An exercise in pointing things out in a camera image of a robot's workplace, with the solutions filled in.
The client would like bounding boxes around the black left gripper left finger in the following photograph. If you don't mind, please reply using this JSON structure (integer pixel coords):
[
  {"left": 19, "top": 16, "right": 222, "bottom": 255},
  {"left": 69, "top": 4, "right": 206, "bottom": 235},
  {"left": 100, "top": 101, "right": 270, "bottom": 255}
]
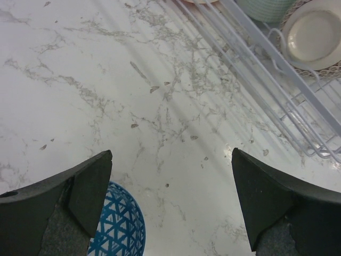
[{"left": 1, "top": 150, "right": 112, "bottom": 255}]

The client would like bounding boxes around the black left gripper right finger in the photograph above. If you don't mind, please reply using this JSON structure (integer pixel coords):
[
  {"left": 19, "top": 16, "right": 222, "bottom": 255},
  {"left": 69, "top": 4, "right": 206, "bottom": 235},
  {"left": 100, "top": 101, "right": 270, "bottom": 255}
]
[{"left": 231, "top": 148, "right": 340, "bottom": 255}]

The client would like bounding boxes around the blue triangle patterned bowl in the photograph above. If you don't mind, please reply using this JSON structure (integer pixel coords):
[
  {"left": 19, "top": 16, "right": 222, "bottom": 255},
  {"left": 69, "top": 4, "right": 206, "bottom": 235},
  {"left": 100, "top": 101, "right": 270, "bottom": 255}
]
[{"left": 87, "top": 181, "right": 146, "bottom": 256}]

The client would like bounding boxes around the brown checkered blue-rimmed bowl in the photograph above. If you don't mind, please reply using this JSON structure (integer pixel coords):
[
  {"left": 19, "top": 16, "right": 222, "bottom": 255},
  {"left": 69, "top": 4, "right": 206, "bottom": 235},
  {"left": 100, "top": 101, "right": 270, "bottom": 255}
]
[{"left": 277, "top": 1, "right": 340, "bottom": 80}]

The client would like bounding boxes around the pale green ribbed bowl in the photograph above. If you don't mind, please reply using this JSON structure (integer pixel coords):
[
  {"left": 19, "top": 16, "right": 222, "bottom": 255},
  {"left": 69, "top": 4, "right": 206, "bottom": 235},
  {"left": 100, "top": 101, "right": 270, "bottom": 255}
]
[{"left": 236, "top": 0, "right": 295, "bottom": 23}]

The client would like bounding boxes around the orange and white bowl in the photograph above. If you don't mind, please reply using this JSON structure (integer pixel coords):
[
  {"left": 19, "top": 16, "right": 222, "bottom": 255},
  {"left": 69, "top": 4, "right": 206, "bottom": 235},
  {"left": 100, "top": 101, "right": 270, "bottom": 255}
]
[{"left": 184, "top": 0, "right": 219, "bottom": 4}]

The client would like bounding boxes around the white wire dish rack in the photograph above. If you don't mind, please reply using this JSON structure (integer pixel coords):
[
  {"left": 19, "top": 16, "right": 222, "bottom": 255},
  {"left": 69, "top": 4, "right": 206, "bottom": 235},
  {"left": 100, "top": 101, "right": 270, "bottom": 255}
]
[{"left": 176, "top": 1, "right": 340, "bottom": 161}]

